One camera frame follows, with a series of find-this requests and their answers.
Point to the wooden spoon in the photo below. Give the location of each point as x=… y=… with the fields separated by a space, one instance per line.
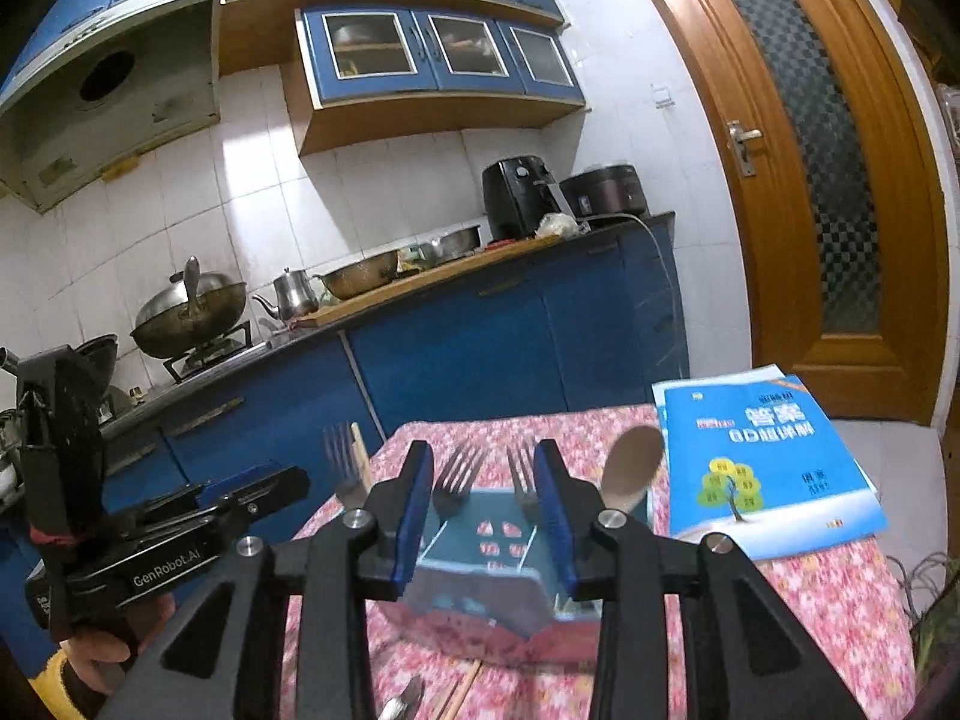
x=634 y=465

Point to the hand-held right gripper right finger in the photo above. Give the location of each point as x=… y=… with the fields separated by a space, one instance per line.
x=556 y=521

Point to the wooden door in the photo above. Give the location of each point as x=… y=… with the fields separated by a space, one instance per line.
x=757 y=277

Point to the steel wok lid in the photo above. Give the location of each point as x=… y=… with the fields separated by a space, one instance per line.
x=191 y=296

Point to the crumpled plastic bag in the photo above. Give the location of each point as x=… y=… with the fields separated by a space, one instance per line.
x=556 y=225

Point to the blue plastic utensil box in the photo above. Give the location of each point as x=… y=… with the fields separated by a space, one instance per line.
x=480 y=577

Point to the green plant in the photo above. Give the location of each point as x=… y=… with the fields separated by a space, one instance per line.
x=937 y=630

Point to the dark rice cooker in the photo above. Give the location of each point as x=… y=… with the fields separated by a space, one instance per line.
x=604 y=191

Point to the person's left hand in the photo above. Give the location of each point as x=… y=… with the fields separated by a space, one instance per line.
x=105 y=660

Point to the pink floral tablecloth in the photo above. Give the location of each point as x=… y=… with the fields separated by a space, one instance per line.
x=825 y=615

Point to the blue glass-door wall cabinet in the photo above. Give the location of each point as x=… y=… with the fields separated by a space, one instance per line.
x=390 y=86

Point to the steel fork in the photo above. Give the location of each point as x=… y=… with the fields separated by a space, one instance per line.
x=337 y=465
x=523 y=484
x=457 y=480

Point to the black air fryer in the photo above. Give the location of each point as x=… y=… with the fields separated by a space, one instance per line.
x=517 y=199

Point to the white wall switch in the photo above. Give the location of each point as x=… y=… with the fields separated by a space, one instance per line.
x=663 y=98

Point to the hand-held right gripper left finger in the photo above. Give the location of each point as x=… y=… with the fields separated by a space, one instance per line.
x=416 y=521

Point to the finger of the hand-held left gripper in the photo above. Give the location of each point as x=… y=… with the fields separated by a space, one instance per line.
x=262 y=491

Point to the blue base cabinet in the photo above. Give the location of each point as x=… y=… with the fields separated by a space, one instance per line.
x=465 y=360

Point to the wooden chopstick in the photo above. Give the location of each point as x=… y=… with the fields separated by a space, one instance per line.
x=457 y=690
x=361 y=457

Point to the black kitchen countertop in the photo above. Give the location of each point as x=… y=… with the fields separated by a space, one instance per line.
x=315 y=331

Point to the steel kettle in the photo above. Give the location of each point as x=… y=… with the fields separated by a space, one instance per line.
x=292 y=296

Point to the gas stove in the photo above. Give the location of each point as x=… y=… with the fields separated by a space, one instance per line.
x=217 y=360

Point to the range hood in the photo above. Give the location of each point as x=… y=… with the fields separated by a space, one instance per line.
x=90 y=127

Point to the wooden cutting board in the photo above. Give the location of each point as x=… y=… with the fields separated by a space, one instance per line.
x=420 y=277

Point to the blue book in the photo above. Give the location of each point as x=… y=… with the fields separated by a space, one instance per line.
x=757 y=457

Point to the steel wok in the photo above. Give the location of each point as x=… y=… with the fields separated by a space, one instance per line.
x=187 y=334

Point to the steel colander bowl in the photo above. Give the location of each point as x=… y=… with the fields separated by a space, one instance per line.
x=360 y=277

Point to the person's left forearm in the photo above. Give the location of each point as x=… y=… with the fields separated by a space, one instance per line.
x=52 y=690

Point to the dark cooking pot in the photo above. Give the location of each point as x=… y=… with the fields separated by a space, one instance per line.
x=97 y=360

